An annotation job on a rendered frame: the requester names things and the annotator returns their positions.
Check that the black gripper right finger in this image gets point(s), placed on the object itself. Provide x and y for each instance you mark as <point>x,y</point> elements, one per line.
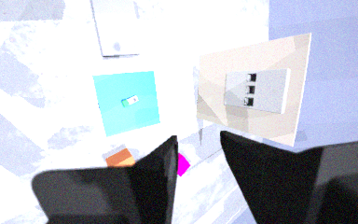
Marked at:
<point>281,186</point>

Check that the blue square marking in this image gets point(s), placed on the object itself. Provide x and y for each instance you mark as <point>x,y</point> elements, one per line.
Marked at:
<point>114,88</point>

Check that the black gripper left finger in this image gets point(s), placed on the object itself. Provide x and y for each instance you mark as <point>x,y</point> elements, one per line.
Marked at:
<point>144,192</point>

